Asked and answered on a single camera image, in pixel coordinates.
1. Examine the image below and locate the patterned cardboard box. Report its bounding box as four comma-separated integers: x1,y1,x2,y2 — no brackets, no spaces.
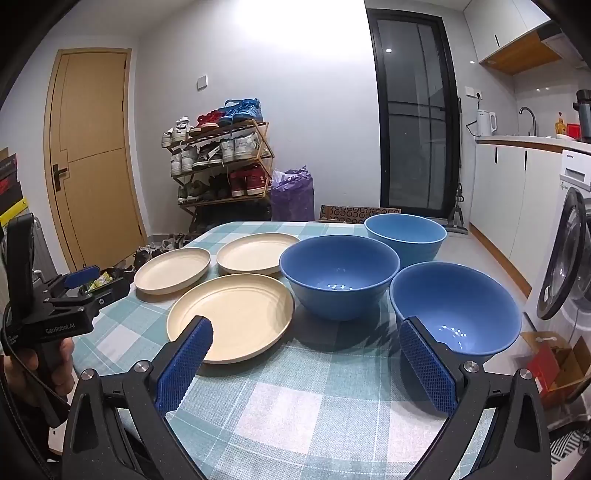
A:
318,204,402,223

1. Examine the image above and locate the grey suitcase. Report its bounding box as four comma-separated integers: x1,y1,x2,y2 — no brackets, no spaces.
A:
30,217,56,278

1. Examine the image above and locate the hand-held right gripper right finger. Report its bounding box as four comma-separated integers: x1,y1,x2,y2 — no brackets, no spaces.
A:
398,316,552,480

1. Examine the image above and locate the cream plate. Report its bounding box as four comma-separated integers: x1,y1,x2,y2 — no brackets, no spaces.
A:
166,274,295,365
217,233,302,277
134,247,212,296

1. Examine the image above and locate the black printed box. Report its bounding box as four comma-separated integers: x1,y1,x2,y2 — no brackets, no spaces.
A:
0,147,28,227

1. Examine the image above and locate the dark countertop appliance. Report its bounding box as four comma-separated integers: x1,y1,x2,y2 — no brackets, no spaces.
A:
573,89,591,141

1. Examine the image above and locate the person's left hand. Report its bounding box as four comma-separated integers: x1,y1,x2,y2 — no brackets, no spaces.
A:
2,340,75,407

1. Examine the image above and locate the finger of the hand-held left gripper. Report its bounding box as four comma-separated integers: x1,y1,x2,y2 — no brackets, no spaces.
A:
34,265,101,300
42,278,131,312

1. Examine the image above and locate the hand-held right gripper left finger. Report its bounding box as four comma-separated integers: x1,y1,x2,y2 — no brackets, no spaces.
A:
62,315,214,480

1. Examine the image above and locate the white electric kettle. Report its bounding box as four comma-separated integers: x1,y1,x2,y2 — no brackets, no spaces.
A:
475,110,498,137

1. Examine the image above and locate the yellow wooden door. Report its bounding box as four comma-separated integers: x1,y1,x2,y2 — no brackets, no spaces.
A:
44,48,148,273

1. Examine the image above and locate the checked teal tablecloth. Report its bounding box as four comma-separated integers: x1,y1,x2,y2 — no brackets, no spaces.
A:
71,222,509,480

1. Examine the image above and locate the upright floor mop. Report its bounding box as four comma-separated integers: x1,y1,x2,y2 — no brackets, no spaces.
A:
447,97,470,236

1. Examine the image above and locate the light blue bowl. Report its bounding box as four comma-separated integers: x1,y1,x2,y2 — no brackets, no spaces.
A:
364,213,448,264

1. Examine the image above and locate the white wall cabinet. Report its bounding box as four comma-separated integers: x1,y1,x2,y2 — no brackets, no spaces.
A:
464,0,591,75

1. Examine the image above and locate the white washing machine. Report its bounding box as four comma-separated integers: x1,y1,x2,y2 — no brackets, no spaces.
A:
524,148,591,356

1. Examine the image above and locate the pile of sneakers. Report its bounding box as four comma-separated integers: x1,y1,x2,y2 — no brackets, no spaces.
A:
133,232,195,273

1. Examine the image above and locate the black glass door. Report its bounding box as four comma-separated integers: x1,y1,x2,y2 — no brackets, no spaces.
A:
366,8,465,220

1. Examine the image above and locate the white base cabinet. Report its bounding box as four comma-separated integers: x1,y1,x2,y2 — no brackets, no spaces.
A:
468,135,591,296

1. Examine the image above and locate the striped black white rug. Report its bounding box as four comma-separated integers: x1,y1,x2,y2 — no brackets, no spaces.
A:
549,429,591,468

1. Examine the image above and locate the red cardboard box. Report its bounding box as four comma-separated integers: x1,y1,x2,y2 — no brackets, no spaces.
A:
521,330,591,409

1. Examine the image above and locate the metal faucet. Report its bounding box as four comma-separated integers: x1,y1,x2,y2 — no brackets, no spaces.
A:
518,107,537,137

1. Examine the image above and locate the range hood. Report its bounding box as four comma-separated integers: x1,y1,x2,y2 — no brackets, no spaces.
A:
540,18,591,63

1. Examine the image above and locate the purple trash bag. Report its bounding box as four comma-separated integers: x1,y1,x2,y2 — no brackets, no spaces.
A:
270,167,315,222

